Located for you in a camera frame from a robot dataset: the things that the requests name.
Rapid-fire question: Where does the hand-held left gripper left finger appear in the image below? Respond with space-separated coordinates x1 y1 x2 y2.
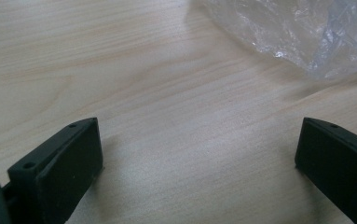
7 117 103 224

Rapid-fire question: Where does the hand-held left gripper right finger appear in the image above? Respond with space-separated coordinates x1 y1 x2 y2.
294 117 357 224

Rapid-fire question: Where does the clear plastic bag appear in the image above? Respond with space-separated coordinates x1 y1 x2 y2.
194 0 357 79

